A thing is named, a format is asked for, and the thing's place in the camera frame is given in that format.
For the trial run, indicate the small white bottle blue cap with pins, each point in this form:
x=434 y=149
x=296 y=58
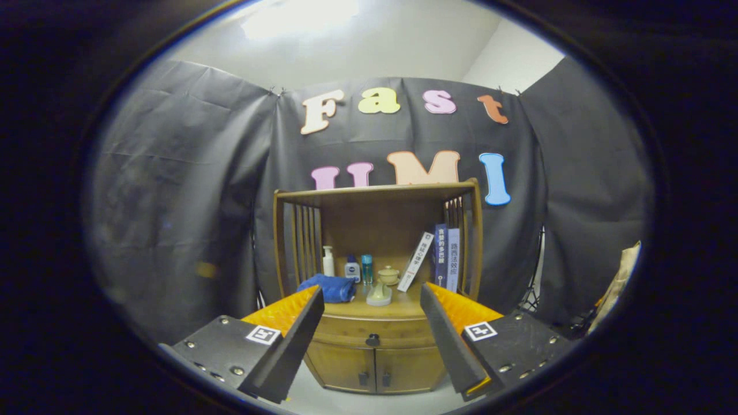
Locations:
x=352 y=271

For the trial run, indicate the beige bag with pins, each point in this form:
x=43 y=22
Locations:
x=620 y=282

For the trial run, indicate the dark blue book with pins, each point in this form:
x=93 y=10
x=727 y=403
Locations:
x=440 y=256

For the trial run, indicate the wooden drawer with black knob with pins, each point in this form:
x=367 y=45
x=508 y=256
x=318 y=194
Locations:
x=346 y=331

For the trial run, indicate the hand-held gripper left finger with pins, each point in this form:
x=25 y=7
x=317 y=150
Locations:
x=291 y=340

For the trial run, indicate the white book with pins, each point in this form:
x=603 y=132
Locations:
x=416 y=260

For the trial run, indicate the wooden countertop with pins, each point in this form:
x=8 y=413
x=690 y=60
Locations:
x=398 y=309

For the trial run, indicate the beige lidded teacup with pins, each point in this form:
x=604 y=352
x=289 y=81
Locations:
x=388 y=275

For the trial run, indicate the white pump bottle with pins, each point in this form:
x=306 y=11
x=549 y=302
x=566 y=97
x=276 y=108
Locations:
x=328 y=264

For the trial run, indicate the black tripod stand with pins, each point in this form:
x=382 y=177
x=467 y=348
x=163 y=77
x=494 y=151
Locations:
x=260 y=300
x=533 y=288

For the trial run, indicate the light blue bottle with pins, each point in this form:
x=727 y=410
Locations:
x=366 y=271

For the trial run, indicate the wooden cabinet door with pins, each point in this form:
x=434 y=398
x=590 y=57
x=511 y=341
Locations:
x=409 y=369
x=343 y=366

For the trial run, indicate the wooden cabinet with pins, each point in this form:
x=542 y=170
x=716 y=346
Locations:
x=375 y=225

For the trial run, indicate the green soap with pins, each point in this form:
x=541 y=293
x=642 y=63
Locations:
x=379 y=295

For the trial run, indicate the pale blue book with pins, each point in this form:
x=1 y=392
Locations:
x=454 y=259

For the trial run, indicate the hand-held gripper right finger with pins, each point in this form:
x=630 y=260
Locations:
x=447 y=340

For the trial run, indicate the folded blue towel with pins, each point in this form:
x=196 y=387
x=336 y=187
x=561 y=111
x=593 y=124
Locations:
x=334 y=288

